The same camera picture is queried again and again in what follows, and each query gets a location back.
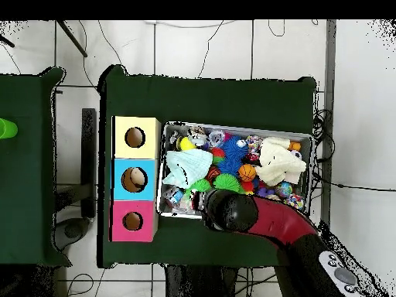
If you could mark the blue furry monster toy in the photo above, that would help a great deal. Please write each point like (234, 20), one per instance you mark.
(236, 147)

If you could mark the black upright panel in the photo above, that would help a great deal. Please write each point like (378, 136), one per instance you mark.
(90, 161)

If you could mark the dark green table cloth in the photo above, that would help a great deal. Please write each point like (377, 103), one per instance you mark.
(204, 99)
(25, 185)

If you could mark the small black white soccer ball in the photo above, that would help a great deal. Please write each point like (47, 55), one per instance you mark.
(297, 156)

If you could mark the small orange basketball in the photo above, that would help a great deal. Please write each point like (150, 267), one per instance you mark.
(247, 172)

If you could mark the crushed colourful drink can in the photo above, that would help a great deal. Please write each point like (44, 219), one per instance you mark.
(254, 143)

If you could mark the green spiky rubber ball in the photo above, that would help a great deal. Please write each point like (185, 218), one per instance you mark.
(226, 181)

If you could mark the grey round base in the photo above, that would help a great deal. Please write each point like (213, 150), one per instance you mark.
(71, 234)

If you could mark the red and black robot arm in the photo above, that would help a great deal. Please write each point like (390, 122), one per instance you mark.
(278, 219)

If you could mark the clear mesh bin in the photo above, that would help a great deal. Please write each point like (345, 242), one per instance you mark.
(185, 210)

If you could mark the cream muslin cloth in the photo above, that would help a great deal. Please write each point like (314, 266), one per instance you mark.
(278, 162)

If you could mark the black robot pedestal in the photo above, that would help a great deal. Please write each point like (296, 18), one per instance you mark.
(204, 284)

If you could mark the orange tiger striped ball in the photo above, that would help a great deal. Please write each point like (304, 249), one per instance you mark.
(214, 174)

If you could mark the mint green muslin cloth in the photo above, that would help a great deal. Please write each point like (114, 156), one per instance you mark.
(189, 167)

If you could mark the wooden box with three holes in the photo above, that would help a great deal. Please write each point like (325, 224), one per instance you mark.
(148, 185)

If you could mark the blue spiky rubber ball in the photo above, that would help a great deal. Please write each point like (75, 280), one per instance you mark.
(230, 166)

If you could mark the bright green cup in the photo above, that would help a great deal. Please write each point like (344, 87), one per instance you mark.
(7, 129)

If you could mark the green furry monster toy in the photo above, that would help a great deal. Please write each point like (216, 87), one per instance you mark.
(199, 185)

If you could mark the grey vertical beam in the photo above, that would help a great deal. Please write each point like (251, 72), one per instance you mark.
(331, 62)

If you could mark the thin black rod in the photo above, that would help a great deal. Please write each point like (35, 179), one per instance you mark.
(71, 37)

